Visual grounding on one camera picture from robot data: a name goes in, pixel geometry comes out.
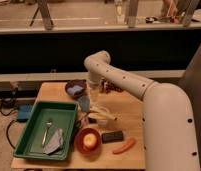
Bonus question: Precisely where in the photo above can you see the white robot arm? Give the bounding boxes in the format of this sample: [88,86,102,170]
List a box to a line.
[84,51,201,171]

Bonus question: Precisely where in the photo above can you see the dark sponge block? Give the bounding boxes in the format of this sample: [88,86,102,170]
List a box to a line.
[101,131,124,143]

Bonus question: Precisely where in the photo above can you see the bunch of dark grapes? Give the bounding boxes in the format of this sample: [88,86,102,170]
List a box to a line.
[100,79,122,93]

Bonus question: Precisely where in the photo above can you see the blue-grey cup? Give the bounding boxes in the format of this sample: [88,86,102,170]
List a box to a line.
[77,96,90,113]

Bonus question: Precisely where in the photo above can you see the dark purple bowl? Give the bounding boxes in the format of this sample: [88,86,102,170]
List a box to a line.
[65,80,87,98]

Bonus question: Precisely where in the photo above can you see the green plastic tray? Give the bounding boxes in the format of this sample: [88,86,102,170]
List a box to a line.
[14,101,78,161]

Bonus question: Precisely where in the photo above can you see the yellow apple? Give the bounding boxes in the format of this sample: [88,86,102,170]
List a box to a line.
[83,134,97,149]

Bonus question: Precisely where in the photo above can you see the red bowl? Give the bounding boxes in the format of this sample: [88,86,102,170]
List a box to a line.
[74,128,101,155]

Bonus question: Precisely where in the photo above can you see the metal fork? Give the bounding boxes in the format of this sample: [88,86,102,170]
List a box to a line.
[41,120,53,147]

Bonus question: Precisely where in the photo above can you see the grey cloth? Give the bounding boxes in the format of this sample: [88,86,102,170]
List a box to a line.
[43,128,64,154]

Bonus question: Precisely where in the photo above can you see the orange carrot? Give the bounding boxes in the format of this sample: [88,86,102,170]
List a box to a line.
[112,138,136,154]

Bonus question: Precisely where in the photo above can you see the blue power box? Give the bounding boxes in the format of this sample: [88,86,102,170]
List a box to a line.
[17,105,32,122]

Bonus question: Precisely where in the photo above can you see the black cable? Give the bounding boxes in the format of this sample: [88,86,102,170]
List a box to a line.
[5,119,19,150]

